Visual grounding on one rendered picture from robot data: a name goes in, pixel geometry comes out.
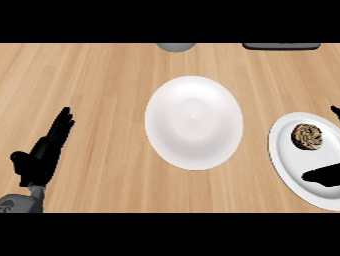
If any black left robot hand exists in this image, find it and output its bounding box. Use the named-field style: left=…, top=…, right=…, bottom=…
left=9, top=106, right=76, bottom=188

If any brown chocolate cupcake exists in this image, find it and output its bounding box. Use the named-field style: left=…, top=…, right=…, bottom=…
left=289, top=123, right=325, bottom=151

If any grey rounded object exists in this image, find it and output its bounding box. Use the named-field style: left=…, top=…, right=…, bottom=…
left=155, top=42, right=198, bottom=53

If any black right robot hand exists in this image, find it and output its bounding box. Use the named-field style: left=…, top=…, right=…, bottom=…
left=299, top=105, right=340, bottom=188

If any white plate with rim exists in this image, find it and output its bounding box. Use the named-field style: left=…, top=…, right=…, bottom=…
left=267, top=111, right=340, bottom=212

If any large white round plate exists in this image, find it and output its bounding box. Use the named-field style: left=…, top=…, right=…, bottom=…
left=143, top=75, right=245, bottom=171

